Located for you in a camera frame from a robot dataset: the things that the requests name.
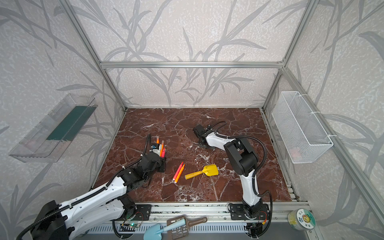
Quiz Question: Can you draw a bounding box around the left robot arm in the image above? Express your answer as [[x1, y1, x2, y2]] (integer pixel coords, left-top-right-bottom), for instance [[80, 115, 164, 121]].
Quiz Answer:
[[17, 152, 166, 240]]

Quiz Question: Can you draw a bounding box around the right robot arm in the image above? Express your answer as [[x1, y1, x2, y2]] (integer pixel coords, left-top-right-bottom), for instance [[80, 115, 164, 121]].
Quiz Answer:
[[193, 125, 273, 219]]

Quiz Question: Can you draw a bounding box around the red marker pen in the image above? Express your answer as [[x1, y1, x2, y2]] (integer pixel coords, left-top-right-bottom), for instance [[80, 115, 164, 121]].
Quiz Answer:
[[173, 162, 184, 181]]

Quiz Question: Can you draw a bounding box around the yellow toy shovel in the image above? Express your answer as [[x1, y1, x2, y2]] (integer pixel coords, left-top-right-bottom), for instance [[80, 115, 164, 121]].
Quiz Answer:
[[185, 164, 219, 180]]

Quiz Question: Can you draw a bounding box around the small circuit board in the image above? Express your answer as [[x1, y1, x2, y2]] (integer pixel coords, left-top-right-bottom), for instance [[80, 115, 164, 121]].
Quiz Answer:
[[119, 223, 141, 232]]

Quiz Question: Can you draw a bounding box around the light blue toy shovel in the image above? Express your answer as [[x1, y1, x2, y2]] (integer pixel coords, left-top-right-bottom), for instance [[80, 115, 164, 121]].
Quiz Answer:
[[144, 219, 186, 240]]

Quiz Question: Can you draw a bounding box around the brown toy rake sieve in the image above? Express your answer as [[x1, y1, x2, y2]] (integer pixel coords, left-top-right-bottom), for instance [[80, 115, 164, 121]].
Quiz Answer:
[[167, 215, 208, 240]]

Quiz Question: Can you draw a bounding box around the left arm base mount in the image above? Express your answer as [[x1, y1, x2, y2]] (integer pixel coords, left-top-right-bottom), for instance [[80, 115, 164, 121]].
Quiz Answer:
[[122, 204, 152, 222]]

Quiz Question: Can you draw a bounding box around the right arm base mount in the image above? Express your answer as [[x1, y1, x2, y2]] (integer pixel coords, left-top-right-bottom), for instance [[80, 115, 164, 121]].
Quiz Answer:
[[228, 203, 271, 221]]

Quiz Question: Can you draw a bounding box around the white wire mesh basket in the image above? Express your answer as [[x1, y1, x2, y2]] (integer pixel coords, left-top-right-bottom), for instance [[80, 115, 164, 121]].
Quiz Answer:
[[272, 91, 334, 164]]

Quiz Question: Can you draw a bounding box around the clear plastic wall bin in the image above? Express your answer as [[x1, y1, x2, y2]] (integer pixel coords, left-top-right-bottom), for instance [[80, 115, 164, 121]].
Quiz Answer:
[[9, 94, 98, 163]]

